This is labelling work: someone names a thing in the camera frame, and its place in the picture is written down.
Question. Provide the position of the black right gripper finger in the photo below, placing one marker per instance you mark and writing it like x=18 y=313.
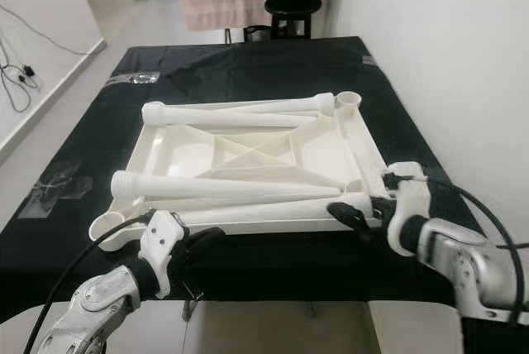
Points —
x=355 y=218

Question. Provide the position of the black tablecloth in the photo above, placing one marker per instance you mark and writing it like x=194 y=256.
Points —
x=297 y=271

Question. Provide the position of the white plastic table top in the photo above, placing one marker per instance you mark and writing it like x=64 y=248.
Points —
x=182 y=155

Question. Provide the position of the clear tape cross patch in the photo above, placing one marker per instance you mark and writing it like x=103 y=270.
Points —
x=62 y=188

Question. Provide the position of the black round stool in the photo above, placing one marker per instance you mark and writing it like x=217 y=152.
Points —
x=291 y=5

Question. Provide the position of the beige cloth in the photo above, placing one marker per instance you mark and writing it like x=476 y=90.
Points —
x=219 y=7

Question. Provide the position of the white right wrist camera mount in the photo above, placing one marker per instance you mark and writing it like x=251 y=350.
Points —
x=409 y=197

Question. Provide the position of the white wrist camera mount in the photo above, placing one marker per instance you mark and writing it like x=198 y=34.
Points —
x=409 y=197
x=161 y=242

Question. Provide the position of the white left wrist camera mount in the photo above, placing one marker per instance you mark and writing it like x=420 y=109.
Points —
x=161 y=242

